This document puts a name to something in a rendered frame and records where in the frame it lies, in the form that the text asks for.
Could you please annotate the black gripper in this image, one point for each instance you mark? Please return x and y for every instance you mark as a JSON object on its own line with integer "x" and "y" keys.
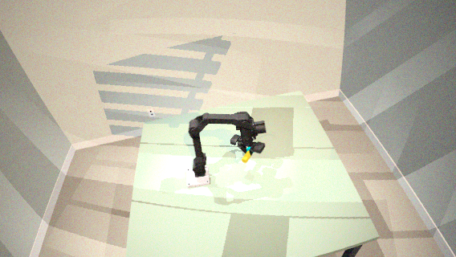
{"x": 244, "y": 142}

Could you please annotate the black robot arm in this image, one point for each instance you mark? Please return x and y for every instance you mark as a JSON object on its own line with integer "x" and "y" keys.
{"x": 243, "y": 122}

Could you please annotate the yellow cylinder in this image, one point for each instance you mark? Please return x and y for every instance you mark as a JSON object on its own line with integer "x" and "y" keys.
{"x": 246, "y": 157}

